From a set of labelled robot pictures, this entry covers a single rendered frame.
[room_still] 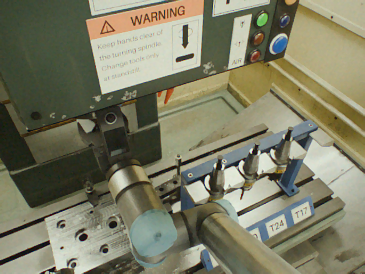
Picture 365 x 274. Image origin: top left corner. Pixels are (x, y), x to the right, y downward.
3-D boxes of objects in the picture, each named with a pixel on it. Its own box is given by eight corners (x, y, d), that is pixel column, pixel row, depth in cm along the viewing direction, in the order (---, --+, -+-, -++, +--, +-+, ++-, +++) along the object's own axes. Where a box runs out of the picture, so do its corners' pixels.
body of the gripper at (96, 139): (93, 155, 69) (110, 197, 62) (85, 129, 63) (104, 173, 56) (125, 144, 72) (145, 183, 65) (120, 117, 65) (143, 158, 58)
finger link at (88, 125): (72, 128, 72) (92, 152, 68) (65, 109, 68) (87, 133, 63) (84, 121, 74) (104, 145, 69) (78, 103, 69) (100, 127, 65)
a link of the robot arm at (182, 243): (189, 258, 65) (191, 236, 57) (137, 276, 63) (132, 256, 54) (177, 225, 70) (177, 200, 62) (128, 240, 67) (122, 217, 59)
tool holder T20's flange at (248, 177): (252, 161, 90) (254, 156, 89) (264, 177, 87) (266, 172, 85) (233, 168, 89) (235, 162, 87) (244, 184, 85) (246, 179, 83)
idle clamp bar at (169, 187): (212, 178, 123) (214, 168, 119) (155, 209, 114) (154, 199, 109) (205, 170, 126) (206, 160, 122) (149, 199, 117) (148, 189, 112)
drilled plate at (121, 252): (154, 247, 99) (153, 240, 96) (64, 289, 90) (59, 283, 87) (129, 193, 114) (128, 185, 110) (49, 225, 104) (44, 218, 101)
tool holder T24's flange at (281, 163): (279, 148, 94) (280, 142, 92) (294, 161, 91) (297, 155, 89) (264, 157, 91) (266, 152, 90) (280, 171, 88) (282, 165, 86)
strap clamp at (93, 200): (105, 217, 111) (97, 193, 101) (96, 221, 110) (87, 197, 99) (94, 190, 119) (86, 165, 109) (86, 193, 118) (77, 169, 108)
